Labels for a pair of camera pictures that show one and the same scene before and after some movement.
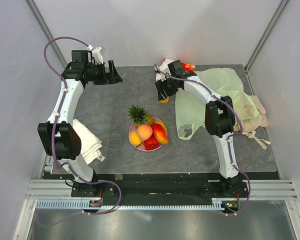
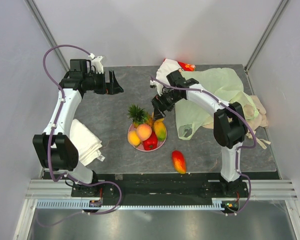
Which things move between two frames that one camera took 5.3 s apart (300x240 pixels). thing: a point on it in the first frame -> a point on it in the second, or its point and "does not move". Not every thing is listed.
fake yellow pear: x=134 y=138 does not move
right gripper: x=160 y=85 -> x=158 y=101
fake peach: x=144 y=131 does not move
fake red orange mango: x=160 y=132 -> x=179 y=161
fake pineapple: x=139 y=116 does not move
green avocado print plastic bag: x=190 y=109 does not move
